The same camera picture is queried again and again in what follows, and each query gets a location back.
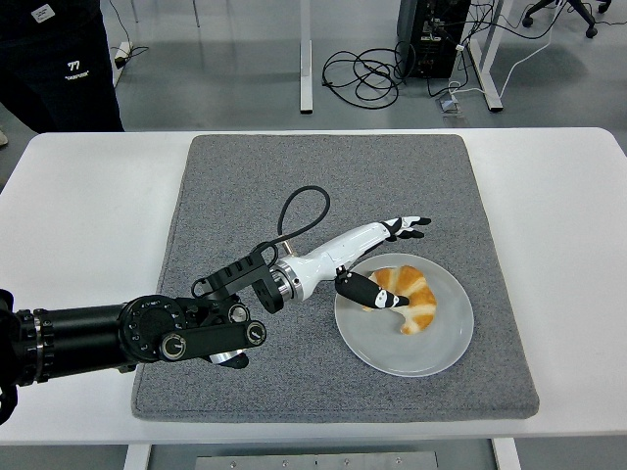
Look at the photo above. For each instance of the grey floor socket box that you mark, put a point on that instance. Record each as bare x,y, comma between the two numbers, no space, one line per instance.
448,105

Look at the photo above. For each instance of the person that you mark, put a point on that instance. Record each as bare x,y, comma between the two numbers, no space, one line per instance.
54,98

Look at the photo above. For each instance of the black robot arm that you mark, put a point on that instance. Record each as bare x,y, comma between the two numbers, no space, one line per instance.
88,333

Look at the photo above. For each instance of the golden croissant bread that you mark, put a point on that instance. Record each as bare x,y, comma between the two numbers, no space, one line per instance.
416,294

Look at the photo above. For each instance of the black office chair base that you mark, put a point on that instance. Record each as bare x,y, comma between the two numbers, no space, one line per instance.
585,14

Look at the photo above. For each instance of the white table leg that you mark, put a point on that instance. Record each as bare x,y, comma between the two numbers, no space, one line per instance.
506,455
136,457

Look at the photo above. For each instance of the grey metal plate with screws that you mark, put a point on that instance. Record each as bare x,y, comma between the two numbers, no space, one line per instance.
313,461

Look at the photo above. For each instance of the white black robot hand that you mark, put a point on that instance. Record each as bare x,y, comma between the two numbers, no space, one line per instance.
338,247

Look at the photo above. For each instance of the white slim desk leg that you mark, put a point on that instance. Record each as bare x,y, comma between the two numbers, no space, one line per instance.
305,59

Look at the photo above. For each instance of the pale blue round plate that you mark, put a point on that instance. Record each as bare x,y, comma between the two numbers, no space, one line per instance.
431,352

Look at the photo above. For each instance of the white angled desk leg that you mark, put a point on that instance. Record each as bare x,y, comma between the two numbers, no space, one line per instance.
487,73

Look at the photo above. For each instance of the grey fabric mat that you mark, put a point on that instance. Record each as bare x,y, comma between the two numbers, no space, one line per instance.
245,171

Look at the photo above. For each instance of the black computer tower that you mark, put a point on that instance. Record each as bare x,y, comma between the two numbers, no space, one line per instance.
436,39

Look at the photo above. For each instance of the white power strip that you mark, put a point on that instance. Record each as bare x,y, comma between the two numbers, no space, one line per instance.
122,51

